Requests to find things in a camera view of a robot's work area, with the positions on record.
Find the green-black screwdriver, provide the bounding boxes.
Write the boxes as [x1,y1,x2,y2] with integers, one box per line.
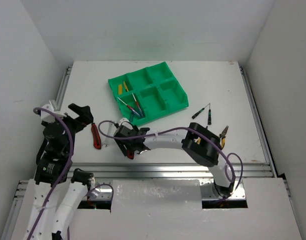
[192,103,210,119]
[207,104,212,126]

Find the green-black screwdriver upper right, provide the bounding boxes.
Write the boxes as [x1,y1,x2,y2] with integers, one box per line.
[207,104,212,126]

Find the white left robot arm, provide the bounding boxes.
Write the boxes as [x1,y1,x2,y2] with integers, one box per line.
[23,103,94,240]

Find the yellow pliers left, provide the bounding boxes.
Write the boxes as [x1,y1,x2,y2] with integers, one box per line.
[194,137,201,144]

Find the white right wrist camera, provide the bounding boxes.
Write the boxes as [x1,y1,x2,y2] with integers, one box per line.
[118,117,132,129]

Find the green six-compartment tray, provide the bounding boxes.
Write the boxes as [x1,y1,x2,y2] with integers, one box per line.
[108,62,189,126]

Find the green-black screwdriver upper left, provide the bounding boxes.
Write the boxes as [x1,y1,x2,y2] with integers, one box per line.
[192,103,210,119]

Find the silver wrench left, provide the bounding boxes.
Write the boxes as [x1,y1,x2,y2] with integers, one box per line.
[103,123,113,147]

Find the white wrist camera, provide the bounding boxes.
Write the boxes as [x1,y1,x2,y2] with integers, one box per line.
[118,117,132,129]
[40,100,62,123]

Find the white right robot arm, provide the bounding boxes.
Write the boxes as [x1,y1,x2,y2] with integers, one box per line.
[113,122,236,198]

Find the blue screwdriver red collar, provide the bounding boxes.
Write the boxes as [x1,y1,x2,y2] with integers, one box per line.
[118,97,141,118]

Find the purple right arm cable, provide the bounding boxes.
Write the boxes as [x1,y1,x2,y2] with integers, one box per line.
[97,120,244,201]

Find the red utility knife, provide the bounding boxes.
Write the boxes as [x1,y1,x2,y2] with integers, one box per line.
[127,150,134,160]
[91,122,102,150]

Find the white foreground cover panel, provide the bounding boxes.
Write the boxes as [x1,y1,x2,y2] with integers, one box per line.
[10,178,303,240]

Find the aluminium front rail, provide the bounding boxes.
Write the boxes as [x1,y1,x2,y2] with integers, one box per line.
[67,163,275,179]

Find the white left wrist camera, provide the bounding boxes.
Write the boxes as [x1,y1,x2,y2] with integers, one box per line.
[40,100,62,123]

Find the yellow pliers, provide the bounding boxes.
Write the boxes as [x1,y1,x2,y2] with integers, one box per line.
[194,137,201,144]
[219,125,229,149]

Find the yellow pliers right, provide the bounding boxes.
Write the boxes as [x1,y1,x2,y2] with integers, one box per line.
[219,125,229,149]

